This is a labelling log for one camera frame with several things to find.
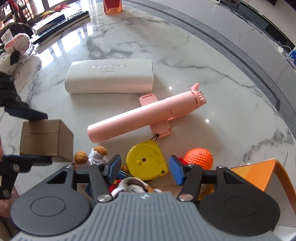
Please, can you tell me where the plush dog toy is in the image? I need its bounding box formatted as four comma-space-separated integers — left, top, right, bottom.
72, 146, 161, 198

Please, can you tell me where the yellow tape measure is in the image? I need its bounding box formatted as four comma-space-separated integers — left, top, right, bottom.
125, 134, 170, 181

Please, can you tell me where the small brown cardboard box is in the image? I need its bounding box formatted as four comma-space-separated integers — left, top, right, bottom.
20, 120, 74, 162

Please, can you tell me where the white glasses case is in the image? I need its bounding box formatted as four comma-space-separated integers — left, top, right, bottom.
65, 59, 154, 94

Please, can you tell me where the orange knitted ball toy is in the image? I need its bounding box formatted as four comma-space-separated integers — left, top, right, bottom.
178, 148, 213, 170

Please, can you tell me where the white plush rabbit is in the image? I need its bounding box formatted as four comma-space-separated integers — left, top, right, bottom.
1, 33, 30, 75

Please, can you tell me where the orange rimmed white box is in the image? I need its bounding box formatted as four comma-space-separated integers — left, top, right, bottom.
199, 159, 295, 236

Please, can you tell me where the black keyboard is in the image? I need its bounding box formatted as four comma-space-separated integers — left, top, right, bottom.
31, 11, 90, 45

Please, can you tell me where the orange liquid bottle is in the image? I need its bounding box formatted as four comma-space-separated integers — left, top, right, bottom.
103, 0, 122, 15

